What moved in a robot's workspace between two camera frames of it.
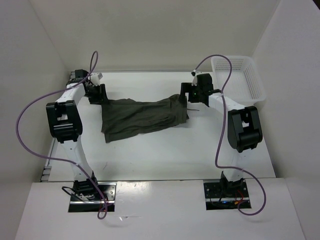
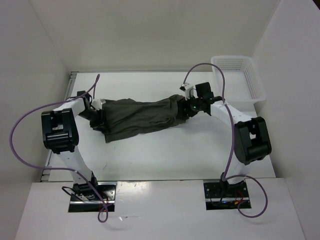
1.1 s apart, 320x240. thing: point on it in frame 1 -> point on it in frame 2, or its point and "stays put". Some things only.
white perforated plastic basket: (245, 85) stays put
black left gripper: (101, 94) -> (99, 125)
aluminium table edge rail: (46, 171) stays put
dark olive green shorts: (120, 117) stays put
